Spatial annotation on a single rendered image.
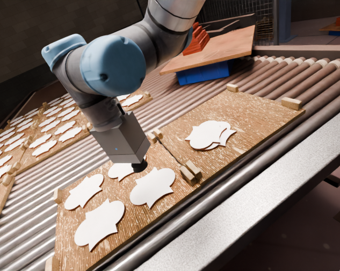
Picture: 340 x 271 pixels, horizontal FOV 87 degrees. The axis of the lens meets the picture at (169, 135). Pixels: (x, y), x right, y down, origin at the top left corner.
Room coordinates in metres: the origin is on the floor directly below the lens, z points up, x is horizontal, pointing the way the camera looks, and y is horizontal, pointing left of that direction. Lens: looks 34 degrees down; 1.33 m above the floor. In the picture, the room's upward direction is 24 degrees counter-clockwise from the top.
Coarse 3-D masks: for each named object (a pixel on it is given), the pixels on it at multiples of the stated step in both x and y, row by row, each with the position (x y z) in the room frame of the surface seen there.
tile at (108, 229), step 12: (108, 204) 0.38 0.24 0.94; (120, 204) 0.36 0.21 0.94; (96, 216) 0.35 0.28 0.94; (108, 216) 0.34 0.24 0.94; (120, 216) 0.32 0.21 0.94; (84, 228) 0.33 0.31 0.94; (96, 228) 0.32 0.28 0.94; (108, 228) 0.30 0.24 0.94; (84, 240) 0.30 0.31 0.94; (96, 240) 0.28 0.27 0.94
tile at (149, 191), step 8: (168, 168) 0.41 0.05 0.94; (144, 176) 0.42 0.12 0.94; (152, 176) 0.41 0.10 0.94; (160, 176) 0.39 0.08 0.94; (168, 176) 0.38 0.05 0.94; (144, 184) 0.39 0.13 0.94; (152, 184) 0.38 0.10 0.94; (160, 184) 0.36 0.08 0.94; (168, 184) 0.35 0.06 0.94; (136, 192) 0.37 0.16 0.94; (144, 192) 0.36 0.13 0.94; (152, 192) 0.35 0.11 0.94; (160, 192) 0.34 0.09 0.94; (168, 192) 0.33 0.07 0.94; (136, 200) 0.35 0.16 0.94; (144, 200) 0.34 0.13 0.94; (152, 200) 0.33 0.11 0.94
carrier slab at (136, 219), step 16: (160, 144) 0.56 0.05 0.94; (160, 160) 0.47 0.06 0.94; (128, 176) 0.46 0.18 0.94; (176, 176) 0.38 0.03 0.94; (64, 192) 0.53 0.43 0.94; (112, 192) 0.42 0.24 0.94; (128, 192) 0.40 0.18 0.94; (176, 192) 0.32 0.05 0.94; (192, 192) 0.31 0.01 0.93; (64, 208) 0.45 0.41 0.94; (80, 208) 0.42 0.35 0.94; (96, 208) 0.39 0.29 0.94; (128, 208) 0.34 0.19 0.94; (144, 208) 0.32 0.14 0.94; (160, 208) 0.30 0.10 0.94; (64, 224) 0.38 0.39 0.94; (80, 224) 0.36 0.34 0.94; (128, 224) 0.29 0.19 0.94; (144, 224) 0.27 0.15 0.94; (64, 240) 0.33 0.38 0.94; (112, 240) 0.27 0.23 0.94; (128, 240) 0.26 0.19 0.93; (64, 256) 0.28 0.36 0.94; (80, 256) 0.26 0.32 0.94; (96, 256) 0.25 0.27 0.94
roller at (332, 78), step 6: (336, 72) 0.54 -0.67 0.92; (324, 78) 0.54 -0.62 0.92; (330, 78) 0.53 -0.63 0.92; (336, 78) 0.52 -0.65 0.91; (318, 84) 0.52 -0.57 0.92; (324, 84) 0.51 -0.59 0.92; (330, 84) 0.51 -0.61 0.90; (306, 90) 0.52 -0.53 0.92; (312, 90) 0.50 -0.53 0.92; (318, 90) 0.50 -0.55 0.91; (324, 90) 0.50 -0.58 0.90; (300, 96) 0.50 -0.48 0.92; (306, 96) 0.49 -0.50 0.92; (312, 96) 0.49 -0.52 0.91; (306, 102) 0.48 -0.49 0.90
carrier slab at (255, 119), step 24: (216, 96) 0.72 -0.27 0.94; (240, 96) 0.64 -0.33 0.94; (192, 120) 0.62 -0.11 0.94; (216, 120) 0.55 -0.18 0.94; (240, 120) 0.49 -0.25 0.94; (264, 120) 0.44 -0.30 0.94; (288, 120) 0.40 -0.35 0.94; (168, 144) 0.54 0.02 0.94; (240, 144) 0.39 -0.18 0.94; (216, 168) 0.34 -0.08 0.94
